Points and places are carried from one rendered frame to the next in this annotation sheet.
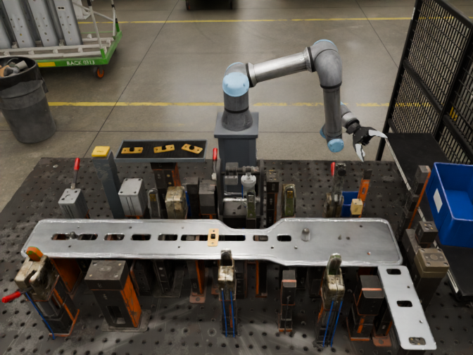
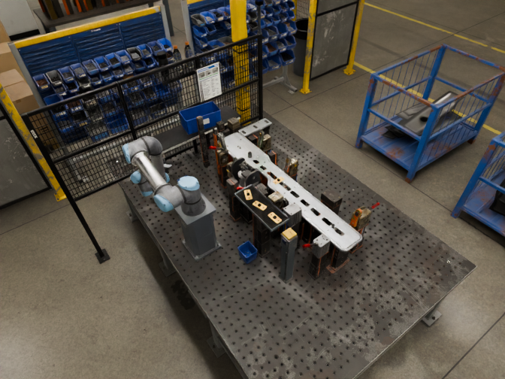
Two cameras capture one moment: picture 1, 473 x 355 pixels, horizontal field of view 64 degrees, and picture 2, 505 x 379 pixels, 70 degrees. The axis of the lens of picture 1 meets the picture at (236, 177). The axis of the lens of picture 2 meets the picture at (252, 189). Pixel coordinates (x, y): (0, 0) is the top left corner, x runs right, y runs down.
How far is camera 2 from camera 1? 2.76 m
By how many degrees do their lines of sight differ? 83
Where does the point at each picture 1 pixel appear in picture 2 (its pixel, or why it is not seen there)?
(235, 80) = (190, 180)
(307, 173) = (164, 219)
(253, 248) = (270, 166)
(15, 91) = not seen: outside the picture
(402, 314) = (260, 125)
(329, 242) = (245, 150)
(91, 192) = (282, 328)
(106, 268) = (331, 195)
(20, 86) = not seen: outside the picture
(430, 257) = (234, 120)
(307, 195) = not seen: hidden behind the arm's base
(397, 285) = (249, 129)
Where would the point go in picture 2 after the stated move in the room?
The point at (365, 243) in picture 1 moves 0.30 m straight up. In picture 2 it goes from (236, 141) to (234, 109)
